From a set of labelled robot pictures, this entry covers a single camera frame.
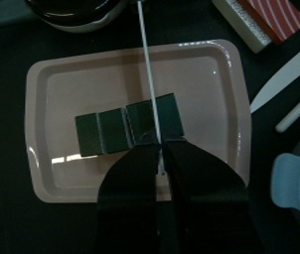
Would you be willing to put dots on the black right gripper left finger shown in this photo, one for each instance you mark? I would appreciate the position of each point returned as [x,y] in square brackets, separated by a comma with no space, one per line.
[128,205]

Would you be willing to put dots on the white stick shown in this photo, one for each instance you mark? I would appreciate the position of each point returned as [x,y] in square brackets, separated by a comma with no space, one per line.
[299,109]

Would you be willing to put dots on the red striped box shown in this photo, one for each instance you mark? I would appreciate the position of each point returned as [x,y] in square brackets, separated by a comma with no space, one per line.
[269,20]

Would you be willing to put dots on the black pan lid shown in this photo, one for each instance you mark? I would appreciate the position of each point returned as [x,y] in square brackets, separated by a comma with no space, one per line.
[73,10]

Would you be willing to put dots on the light blue plastic container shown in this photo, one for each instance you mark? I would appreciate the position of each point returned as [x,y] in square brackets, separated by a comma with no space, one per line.
[297,185]

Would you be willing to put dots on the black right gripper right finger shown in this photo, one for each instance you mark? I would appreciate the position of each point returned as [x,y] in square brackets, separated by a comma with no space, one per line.
[211,205]

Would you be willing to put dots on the pink plastic tray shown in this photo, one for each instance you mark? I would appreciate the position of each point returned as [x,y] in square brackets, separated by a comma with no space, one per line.
[91,86]

